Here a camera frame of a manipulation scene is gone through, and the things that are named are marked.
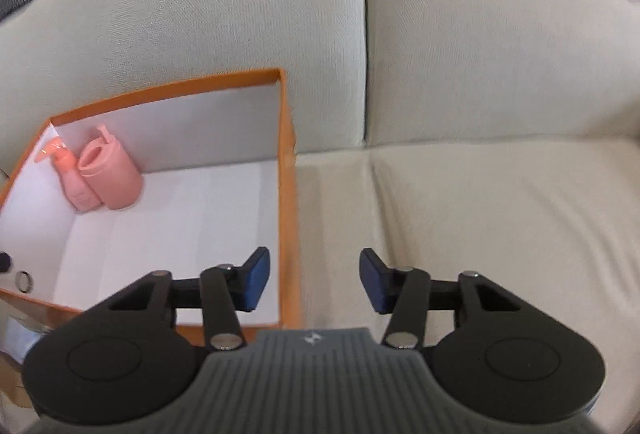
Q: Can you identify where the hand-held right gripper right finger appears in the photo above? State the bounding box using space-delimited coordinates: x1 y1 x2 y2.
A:
359 247 546 350

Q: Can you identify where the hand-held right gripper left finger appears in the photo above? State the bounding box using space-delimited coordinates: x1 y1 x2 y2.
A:
85 246 271 353

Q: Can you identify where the orange cardboard box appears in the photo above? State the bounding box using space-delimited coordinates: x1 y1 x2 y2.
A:
0 68 303 348

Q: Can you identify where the pink cup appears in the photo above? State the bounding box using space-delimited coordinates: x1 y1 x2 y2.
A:
77 125 145 209

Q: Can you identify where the pink pump bottle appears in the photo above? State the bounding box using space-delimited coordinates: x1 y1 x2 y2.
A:
36 138 103 213

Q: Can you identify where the beige sofa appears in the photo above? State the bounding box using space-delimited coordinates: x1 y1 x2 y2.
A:
0 0 640 434

